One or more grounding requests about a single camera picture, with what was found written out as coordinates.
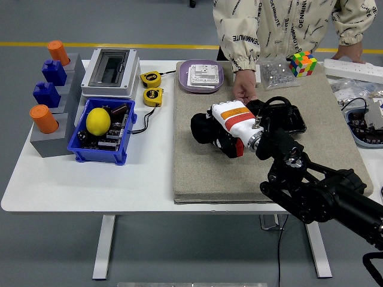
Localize person's right hand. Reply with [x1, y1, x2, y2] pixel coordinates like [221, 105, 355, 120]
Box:
[232, 78, 260, 105]

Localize white table leg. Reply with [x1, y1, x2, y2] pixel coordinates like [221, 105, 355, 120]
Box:
[304, 222, 333, 279]
[92, 214, 117, 281]

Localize white wall socket plate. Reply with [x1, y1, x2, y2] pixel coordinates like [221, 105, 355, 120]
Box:
[186, 63, 220, 90]

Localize grey stepped block holder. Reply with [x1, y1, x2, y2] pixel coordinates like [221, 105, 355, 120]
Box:
[29, 53, 87, 158]

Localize yellow tape measure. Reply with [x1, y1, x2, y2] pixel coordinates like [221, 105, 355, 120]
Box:
[139, 71, 162, 88]
[142, 87, 165, 107]

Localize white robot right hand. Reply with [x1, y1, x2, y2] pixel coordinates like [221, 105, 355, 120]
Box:
[205, 100, 266, 149]

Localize blue plastic block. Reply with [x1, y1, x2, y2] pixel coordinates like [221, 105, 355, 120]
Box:
[41, 59, 68, 87]
[32, 81, 62, 109]

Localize blue plastic bin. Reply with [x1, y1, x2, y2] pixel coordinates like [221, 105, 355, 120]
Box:
[67, 97, 138, 166]

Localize white power strip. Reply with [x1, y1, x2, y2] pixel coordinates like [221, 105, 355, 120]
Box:
[324, 58, 383, 84]

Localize metal under-table bracket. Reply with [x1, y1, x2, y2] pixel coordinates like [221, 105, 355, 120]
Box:
[259, 213, 285, 230]

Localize yellow lemon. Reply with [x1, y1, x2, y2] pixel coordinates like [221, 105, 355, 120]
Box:
[86, 108, 112, 137]

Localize blue-rimmed tray of boards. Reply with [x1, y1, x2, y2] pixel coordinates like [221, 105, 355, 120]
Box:
[343, 108, 383, 148]

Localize black glossy panel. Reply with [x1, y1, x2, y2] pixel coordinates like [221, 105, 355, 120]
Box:
[245, 99, 308, 135]

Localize clear plastic bags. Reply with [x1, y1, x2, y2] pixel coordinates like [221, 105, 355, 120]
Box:
[329, 78, 383, 104]

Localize brown cylindrical capacitor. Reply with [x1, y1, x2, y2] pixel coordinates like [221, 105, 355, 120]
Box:
[111, 103, 129, 117]

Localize white electrical enclosure box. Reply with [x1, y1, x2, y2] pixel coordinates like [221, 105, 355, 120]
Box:
[80, 48, 141, 100]

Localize dark circuit boards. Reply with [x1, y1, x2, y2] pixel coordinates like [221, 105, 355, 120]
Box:
[77, 110, 133, 151]

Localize orange cylinder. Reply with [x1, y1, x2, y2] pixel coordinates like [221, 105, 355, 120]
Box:
[47, 40, 71, 67]
[29, 104, 60, 135]

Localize person's left hand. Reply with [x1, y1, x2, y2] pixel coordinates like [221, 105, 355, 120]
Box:
[331, 40, 367, 65]

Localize clear bag of metal nuts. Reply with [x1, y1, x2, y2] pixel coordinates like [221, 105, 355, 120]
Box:
[258, 55, 302, 91]

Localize black power cable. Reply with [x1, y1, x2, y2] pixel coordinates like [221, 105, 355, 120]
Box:
[276, 214, 290, 287]

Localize colourful puzzle cube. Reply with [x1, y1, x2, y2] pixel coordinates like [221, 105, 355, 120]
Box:
[288, 50, 318, 78]

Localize purple tray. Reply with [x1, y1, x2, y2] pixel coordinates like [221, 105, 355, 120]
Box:
[178, 59, 225, 94]

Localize grey metal bracket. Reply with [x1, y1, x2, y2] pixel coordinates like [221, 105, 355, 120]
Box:
[365, 97, 383, 131]

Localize black tape measure strap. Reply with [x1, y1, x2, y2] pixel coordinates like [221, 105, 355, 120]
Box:
[131, 106, 159, 135]

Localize grey-brown mat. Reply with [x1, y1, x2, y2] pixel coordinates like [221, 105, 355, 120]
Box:
[173, 60, 374, 205]

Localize person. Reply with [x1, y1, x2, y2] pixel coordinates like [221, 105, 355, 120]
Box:
[212, 0, 378, 72]

